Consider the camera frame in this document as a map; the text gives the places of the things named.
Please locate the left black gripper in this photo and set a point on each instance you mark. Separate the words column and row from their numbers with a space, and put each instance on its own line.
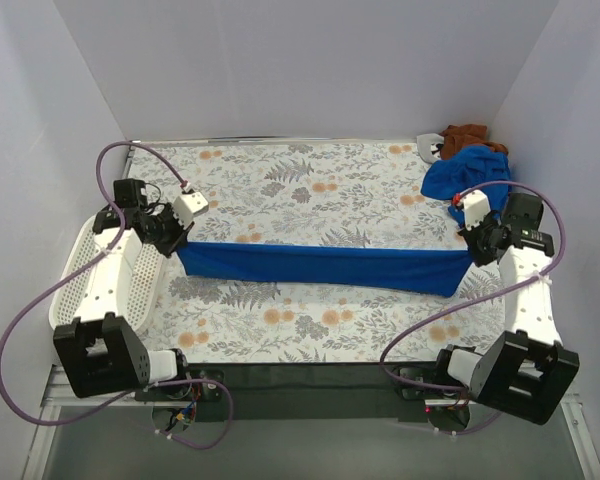
column 175, row 236

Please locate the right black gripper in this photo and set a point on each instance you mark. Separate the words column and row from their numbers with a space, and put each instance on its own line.
column 478, row 243

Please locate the blue towel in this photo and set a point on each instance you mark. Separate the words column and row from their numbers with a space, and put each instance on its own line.
column 471, row 166
column 432, row 272

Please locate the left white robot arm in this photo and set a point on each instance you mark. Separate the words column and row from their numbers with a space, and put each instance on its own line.
column 99, row 349

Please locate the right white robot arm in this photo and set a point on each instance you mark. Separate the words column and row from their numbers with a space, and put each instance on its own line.
column 527, row 370

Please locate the white perforated plastic basket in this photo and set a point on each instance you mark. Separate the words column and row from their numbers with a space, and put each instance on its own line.
column 148, row 272

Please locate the crumpled blue towel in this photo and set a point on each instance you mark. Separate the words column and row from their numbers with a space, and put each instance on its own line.
column 471, row 166

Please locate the brown towel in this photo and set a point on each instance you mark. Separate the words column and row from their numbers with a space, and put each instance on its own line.
column 456, row 138

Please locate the grey cloth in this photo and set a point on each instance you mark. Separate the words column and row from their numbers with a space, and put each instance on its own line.
column 429, row 146

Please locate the floral table mat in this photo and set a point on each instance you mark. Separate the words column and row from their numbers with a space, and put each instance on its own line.
column 362, row 195

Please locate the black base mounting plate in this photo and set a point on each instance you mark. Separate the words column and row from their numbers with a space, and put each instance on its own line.
column 321, row 391

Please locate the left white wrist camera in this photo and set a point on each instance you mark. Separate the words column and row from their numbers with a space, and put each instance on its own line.
column 188, row 206

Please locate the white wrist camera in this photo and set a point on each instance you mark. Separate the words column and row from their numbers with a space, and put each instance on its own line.
column 188, row 206
column 474, row 207

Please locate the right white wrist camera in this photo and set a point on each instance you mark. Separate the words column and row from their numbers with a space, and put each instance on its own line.
column 474, row 207

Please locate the aluminium frame rail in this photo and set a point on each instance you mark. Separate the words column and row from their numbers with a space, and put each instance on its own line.
column 59, row 392

